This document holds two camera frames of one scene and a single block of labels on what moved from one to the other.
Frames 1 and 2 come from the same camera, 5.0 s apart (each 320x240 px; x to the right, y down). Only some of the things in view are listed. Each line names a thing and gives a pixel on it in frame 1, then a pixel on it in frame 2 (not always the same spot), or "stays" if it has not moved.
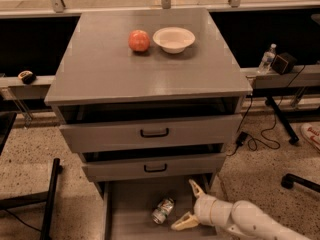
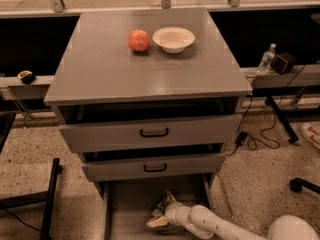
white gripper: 203,209 → 171,211
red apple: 138,40 stays
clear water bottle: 267,60 stays
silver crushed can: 160,214 stays
